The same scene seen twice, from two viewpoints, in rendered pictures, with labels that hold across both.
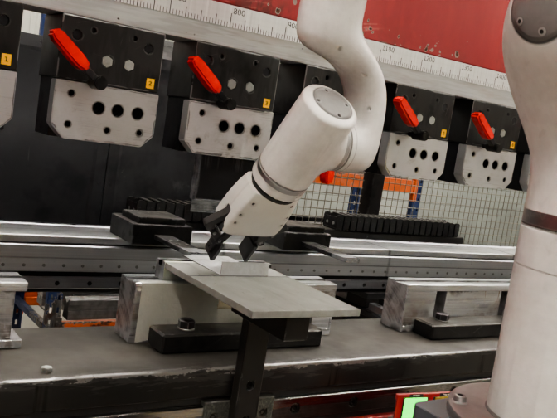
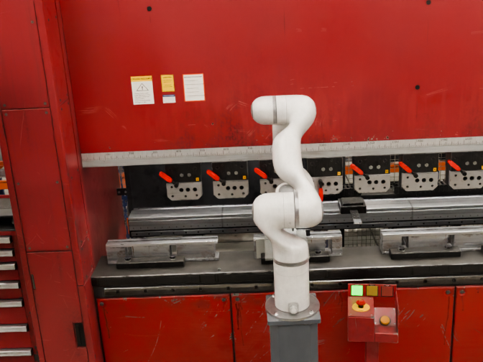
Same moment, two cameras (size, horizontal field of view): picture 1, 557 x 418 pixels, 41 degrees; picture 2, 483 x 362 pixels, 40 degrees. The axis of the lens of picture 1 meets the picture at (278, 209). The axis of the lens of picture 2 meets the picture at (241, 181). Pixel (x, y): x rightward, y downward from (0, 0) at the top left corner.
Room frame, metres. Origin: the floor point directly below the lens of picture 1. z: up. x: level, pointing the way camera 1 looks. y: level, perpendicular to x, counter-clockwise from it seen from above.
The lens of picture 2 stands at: (-1.04, -1.37, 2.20)
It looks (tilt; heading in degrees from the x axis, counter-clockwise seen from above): 20 degrees down; 37
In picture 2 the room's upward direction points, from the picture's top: 3 degrees counter-clockwise
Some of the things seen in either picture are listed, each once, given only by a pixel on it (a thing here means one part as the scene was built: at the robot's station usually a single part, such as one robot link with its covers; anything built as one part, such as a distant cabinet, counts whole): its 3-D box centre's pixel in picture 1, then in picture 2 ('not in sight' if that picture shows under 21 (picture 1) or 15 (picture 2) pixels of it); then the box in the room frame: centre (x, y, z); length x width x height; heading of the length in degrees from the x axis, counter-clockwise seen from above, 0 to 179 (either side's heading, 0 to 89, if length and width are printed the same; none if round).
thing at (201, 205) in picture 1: (221, 184); not in sight; (1.21, 0.10, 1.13); 0.10 x 0.02 x 0.10; 124
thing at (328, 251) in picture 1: (313, 241); (353, 210); (1.53, -0.08, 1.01); 0.26 x 0.12 x 0.05; 34
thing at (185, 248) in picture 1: (167, 235); not in sight; (1.34, 0.19, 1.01); 0.26 x 0.12 x 0.05; 34
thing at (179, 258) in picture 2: not in sight; (150, 262); (0.82, 0.56, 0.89); 0.30 x 0.05 x 0.03; 124
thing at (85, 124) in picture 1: (99, 82); (231, 177); (1.08, 0.28, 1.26); 0.15 x 0.09 x 0.17; 124
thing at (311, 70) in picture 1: (321, 119); (323, 172); (1.31, -0.05, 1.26); 0.15 x 0.09 x 0.17; 124
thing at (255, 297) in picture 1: (257, 288); (286, 244); (1.09, 0.01, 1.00); 0.26 x 0.18 x 0.01; 34
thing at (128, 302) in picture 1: (232, 306); (297, 244); (1.24, 0.05, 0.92); 0.39 x 0.06 x 0.10; 124
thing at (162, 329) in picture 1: (239, 336); (295, 257); (1.18, 0.03, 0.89); 0.30 x 0.05 x 0.03; 124
